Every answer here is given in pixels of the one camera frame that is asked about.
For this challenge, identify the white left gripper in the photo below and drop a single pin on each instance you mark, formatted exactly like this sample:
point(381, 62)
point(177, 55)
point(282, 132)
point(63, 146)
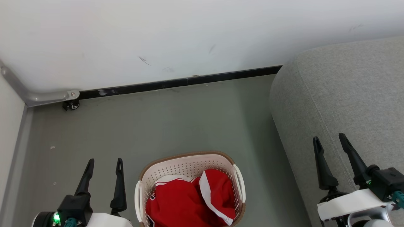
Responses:
point(107, 221)

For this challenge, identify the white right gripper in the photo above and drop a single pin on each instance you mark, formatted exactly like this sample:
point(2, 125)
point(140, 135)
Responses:
point(350, 203)

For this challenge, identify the red jersey thin white trim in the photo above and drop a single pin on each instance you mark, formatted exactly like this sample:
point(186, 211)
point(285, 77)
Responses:
point(176, 201)

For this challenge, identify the red garment wide white band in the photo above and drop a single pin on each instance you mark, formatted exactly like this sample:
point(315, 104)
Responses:
point(221, 189)

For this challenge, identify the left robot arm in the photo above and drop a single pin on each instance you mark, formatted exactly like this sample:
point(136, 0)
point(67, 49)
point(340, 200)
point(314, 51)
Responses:
point(42, 220)

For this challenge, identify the grey fabric sofa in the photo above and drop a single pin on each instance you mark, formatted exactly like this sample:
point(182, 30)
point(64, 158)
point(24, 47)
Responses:
point(331, 94)

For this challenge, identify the cream perforated laundry basket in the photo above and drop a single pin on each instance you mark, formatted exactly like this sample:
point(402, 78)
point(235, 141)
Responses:
point(176, 167)

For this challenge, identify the small black caster wheel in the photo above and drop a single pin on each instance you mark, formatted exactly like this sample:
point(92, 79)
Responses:
point(73, 106)

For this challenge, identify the black baseboard strip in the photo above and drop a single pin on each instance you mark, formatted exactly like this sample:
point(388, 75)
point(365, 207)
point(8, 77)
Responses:
point(157, 85)

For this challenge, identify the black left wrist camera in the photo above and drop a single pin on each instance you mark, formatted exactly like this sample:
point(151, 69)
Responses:
point(75, 206)

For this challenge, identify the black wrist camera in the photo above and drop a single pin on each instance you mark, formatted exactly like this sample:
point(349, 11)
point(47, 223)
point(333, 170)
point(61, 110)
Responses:
point(386, 181)
point(75, 206)

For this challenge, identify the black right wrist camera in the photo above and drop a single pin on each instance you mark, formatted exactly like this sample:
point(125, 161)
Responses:
point(386, 181)

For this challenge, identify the grey metal frame foot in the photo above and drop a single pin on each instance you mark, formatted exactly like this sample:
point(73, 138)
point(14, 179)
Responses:
point(47, 97)

